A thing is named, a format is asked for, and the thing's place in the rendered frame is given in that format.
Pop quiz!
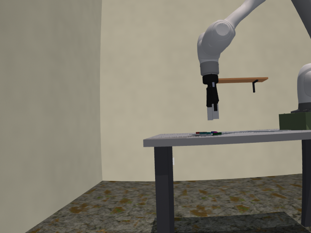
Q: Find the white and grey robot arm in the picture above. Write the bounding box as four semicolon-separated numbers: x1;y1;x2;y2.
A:
197;0;311;113

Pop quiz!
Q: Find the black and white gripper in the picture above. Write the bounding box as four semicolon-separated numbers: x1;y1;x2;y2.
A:
202;74;219;120

